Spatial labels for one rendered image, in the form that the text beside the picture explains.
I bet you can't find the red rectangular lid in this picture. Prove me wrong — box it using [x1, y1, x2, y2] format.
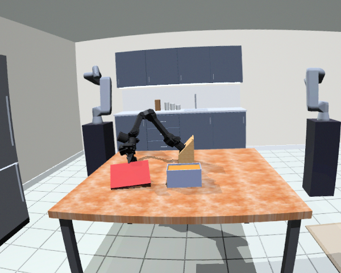
[110, 160, 151, 189]

